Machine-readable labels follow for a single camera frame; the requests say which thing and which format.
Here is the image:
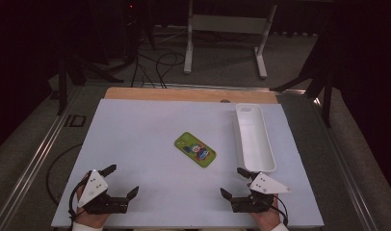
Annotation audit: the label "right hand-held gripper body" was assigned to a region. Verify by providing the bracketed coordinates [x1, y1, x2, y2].
[231, 172, 293, 214]

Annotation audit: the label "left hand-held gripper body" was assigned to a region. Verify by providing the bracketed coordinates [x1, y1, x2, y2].
[77, 168, 130, 216]

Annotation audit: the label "green cartoon phone case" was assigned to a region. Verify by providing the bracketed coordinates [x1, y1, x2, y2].
[173, 131, 218, 168]

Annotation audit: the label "person's left hand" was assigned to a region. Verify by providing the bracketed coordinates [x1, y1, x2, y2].
[73, 172, 111, 229]

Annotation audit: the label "person's right hand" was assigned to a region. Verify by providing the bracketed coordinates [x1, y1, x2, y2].
[250, 195, 283, 231]

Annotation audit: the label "white oblong plastic tray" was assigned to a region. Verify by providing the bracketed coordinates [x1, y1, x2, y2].
[234, 102, 277, 173]

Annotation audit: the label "white table mat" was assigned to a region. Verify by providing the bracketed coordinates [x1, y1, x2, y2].
[51, 98, 325, 229]

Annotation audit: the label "black metal stand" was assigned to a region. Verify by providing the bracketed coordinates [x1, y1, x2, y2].
[57, 47, 124, 116]
[270, 6, 346, 129]

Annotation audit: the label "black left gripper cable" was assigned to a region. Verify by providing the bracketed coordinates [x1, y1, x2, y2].
[67, 177, 89, 230]

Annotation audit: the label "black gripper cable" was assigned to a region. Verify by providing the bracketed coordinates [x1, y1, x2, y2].
[67, 177, 89, 230]
[274, 193, 289, 227]

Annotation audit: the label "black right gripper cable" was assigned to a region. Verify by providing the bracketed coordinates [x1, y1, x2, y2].
[274, 193, 289, 227]

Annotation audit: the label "black curved floor cable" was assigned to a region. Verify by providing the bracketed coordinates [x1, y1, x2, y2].
[45, 142, 84, 206]

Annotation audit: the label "aluminium floor rail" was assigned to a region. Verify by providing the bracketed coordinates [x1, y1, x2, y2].
[0, 86, 84, 231]
[313, 95, 379, 231]
[132, 82, 307, 94]

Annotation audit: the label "black floor cables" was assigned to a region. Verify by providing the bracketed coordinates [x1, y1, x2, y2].
[130, 51, 187, 90]

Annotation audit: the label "white metal desk frame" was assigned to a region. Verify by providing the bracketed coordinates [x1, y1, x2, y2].
[183, 0, 278, 80]

